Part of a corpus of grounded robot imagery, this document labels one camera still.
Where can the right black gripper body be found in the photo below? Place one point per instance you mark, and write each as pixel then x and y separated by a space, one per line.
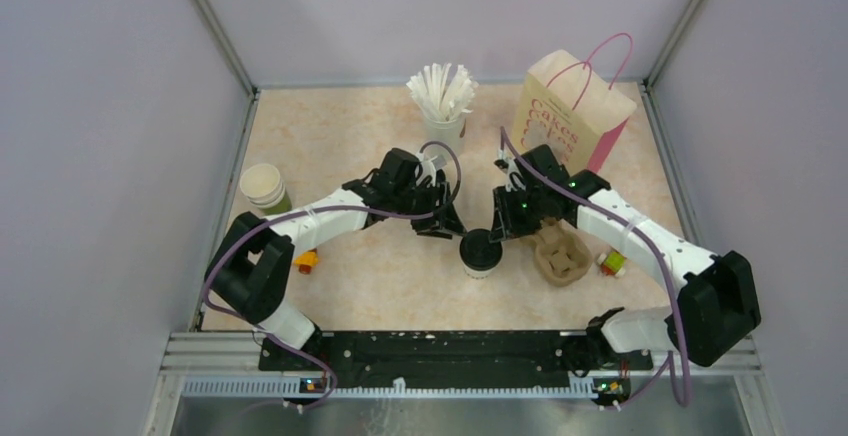
pixel 525 209

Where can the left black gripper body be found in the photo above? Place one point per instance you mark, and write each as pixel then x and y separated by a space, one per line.
pixel 422 199

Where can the black cup lid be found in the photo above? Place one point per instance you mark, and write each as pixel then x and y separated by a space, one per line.
pixel 478 252

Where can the white paper cup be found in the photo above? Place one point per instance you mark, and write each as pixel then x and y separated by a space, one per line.
pixel 477 274

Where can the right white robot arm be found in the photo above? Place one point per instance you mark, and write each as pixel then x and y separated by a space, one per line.
pixel 713 303

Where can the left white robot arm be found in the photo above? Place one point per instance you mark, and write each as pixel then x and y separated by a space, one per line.
pixel 250 269

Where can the brown pulp cup carrier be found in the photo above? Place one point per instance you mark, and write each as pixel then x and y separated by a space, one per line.
pixel 560 255

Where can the white cup holding straws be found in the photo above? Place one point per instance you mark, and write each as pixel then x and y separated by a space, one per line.
pixel 450 133

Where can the green red toy block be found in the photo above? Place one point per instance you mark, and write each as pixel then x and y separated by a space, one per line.
pixel 612 263

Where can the bundle of white straws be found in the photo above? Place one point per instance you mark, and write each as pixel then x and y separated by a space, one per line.
pixel 443 92

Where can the cream pink paper bag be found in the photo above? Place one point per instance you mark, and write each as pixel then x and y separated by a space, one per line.
pixel 567 106

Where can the orange toy car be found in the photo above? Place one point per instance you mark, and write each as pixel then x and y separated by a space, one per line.
pixel 306 262

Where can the stack of paper cups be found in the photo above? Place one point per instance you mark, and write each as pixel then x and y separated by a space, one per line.
pixel 264 188

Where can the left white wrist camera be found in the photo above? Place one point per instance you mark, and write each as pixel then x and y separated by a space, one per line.
pixel 428 169

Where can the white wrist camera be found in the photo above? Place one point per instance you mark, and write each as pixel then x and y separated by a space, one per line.
pixel 514 179
pixel 428 169

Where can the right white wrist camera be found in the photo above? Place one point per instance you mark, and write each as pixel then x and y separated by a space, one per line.
pixel 514 179

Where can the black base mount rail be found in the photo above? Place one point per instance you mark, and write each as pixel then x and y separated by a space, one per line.
pixel 454 359

